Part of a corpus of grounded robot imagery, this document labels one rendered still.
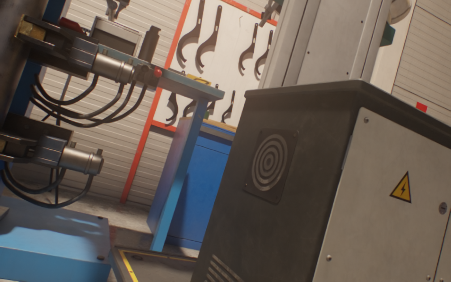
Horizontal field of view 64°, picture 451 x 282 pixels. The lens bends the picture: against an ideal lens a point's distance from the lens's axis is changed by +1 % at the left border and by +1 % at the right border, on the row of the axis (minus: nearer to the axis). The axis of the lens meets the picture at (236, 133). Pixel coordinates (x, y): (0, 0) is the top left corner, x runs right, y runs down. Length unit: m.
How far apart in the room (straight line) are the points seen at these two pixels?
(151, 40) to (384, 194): 1.65
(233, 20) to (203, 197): 2.15
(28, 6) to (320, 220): 1.52
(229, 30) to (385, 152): 3.59
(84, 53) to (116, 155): 2.06
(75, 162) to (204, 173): 1.13
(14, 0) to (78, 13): 2.16
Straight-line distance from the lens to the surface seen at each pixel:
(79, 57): 1.84
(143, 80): 1.85
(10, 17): 1.76
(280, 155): 0.62
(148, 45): 2.03
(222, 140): 2.71
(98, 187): 3.81
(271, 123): 0.68
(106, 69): 1.85
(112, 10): 2.04
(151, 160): 3.81
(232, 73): 4.01
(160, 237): 2.24
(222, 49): 4.01
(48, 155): 1.83
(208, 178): 2.71
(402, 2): 1.63
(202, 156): 2.68
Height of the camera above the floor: 0.67
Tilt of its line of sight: 5 degrees up
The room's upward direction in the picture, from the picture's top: 17 degrees clockwise
